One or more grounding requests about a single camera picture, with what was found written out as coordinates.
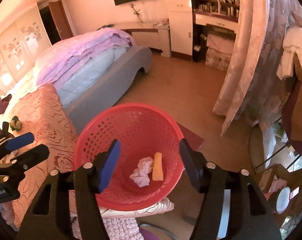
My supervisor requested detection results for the grey bed base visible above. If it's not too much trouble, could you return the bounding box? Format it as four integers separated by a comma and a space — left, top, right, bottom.
64, 46, 153, 134

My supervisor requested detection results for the green yellow wrapper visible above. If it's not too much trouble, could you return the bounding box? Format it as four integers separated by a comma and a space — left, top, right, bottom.
9, 116, 22, 131

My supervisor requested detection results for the white low cabinet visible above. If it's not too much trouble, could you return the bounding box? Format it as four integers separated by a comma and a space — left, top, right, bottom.
114, 22, 172, 57

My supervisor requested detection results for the rose in vase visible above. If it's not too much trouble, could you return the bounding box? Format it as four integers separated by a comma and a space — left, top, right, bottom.
129, 3, 143, 23

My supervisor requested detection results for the black plastic bag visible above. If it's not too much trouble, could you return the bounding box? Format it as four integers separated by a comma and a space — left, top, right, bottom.
0, 121, 14, 140

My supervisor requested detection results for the brown wooden door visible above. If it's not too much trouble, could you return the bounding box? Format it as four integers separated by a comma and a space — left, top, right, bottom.
48, 0, 73, 40

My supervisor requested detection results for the yellow foam fruit net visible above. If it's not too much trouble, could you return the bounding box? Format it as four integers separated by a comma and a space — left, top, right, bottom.
152, 152, 164, 181

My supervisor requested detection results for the dressing table with cosmetics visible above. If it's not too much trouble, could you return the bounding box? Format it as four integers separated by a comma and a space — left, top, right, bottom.
192, 0, 240, 70

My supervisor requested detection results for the floral window curtain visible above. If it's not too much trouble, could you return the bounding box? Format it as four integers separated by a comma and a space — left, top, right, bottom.
213, 0, 302, 133

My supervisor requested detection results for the white tissue in basket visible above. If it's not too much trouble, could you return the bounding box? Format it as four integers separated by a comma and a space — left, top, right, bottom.
130, 157, 154, 187

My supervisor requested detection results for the folded pink purple quilt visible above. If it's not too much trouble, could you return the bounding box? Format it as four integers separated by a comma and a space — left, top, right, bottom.
33, 28, 137, 90

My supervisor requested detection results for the red plastic waste basket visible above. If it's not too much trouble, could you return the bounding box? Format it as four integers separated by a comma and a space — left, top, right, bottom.
73, 103, 184, 211

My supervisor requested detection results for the white tall cabinet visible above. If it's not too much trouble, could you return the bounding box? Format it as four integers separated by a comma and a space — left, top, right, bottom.
166, 0, 193, 61

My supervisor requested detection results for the rose pattern bed cover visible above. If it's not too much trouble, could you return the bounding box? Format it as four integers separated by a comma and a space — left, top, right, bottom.
0, 83, 176, 231

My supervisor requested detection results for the sliding floral wardrobe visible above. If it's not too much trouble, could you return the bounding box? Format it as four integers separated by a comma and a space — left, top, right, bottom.
0, 7, 51, 95

